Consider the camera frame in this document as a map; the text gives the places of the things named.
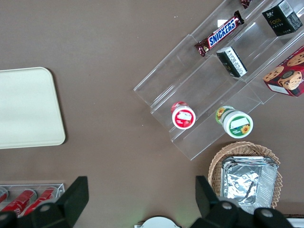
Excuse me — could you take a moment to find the red chocolate cookie box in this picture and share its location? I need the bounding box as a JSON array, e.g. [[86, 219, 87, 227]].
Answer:
[[262, 46, 304, 98]]

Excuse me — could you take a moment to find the clear acrylic step display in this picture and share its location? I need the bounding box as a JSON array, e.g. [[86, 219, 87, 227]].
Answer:
[[133, 0, 304, 162]]

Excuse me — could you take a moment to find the light wicker basket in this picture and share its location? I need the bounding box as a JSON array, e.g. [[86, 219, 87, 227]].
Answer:
[[208, 142, 284, 215]]

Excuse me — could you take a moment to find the green lid yogurt cup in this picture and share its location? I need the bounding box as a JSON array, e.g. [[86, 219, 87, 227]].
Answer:
[[215, 105, 254, 139]]

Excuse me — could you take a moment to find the cream rectangular tray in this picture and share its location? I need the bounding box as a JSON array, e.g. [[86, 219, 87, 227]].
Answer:
[[0, 66, 67, 150]]

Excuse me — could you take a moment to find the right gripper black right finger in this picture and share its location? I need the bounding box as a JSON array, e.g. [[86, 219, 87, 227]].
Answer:
[[192, 175, 294, 228]]

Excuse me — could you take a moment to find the red lid yogurt cup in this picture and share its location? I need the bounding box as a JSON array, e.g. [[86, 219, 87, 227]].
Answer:
[[171, 101, 197, 130]]

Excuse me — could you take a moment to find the small black box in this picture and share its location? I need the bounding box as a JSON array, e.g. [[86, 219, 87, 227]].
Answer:
[[216, 46, 248, 78], [261, 0, 304, 37]]

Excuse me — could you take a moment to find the white snack bin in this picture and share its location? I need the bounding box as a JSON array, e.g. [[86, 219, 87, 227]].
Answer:
[[284, 215, 304, 228]]

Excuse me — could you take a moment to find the clear acrylic bottle rack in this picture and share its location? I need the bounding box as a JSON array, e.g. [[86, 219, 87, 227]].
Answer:
[[0, 182, 66, 218]]

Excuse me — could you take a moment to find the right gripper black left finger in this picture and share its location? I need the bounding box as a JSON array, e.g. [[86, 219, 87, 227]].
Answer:
[[0, 175, 90, 228]]

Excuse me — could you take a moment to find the aluminium foil tray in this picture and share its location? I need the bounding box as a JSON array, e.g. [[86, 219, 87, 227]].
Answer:
[[220, 155, 278, 215]]

